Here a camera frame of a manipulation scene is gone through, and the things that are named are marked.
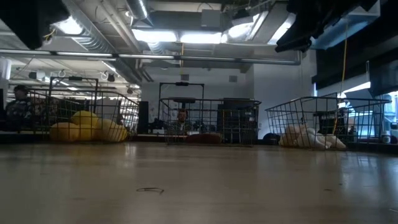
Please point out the black speaker box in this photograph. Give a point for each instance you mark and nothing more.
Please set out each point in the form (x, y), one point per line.
(143, 113)

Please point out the grey wall vent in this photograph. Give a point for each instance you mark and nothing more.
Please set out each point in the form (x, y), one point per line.
(184, 77)
(233, 78)

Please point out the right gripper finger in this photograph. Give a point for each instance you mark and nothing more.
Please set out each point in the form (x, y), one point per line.
(300, 34)

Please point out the white bottle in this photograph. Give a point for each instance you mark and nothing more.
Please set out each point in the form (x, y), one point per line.
(386, 137)

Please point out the person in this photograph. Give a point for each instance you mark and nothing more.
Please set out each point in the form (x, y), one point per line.
(20, 105)
(182, 116)

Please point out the ceiling light panel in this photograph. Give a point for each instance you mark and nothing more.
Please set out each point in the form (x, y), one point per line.
(177, 36)

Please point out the black cabinet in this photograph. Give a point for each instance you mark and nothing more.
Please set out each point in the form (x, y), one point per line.
(237, 107)

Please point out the grey ceiling box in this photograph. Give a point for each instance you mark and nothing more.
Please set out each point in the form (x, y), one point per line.
(211, 18)

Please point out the black pedestal table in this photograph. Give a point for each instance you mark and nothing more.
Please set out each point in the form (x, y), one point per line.
(183, 100)

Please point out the red pepper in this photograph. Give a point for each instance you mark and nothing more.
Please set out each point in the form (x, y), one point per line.
(213, 138)
(194, 139)

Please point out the round silver duct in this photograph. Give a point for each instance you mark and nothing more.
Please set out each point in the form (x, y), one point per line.
(138, 9)

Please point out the long ceiling pipe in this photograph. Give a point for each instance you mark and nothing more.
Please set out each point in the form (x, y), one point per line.
(199, 58)

